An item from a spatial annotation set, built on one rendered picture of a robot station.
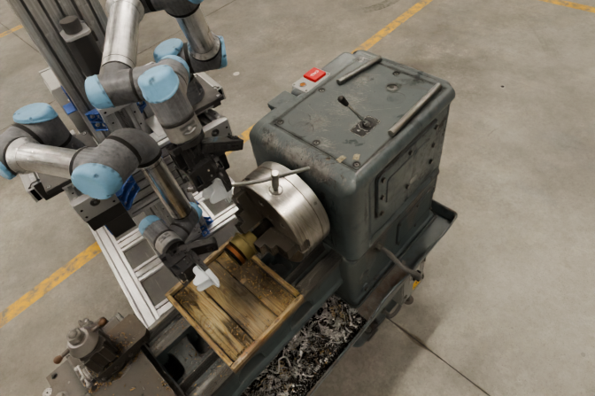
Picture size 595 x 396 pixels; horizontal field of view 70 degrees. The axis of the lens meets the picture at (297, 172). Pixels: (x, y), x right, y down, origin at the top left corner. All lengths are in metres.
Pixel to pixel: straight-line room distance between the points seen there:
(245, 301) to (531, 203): 1.97
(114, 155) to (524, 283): 2.09
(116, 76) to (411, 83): 0.94
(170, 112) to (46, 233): 2.53
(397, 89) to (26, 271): 2.56
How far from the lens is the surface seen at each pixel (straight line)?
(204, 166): 0.95
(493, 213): 2.78
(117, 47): 1.10
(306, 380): 1.65
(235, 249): 1.28
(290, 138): 1.33
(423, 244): 1.93
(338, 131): 1.33
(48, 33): 1.69
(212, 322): 1.45
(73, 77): 1.76
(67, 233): 3.24
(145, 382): 1.36
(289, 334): 1.56
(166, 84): 0.87
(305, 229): 1.23
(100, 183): 1.21
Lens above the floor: 2.15
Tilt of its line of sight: 47 degrees down
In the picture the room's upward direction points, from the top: 10 degrees counter-clockwise
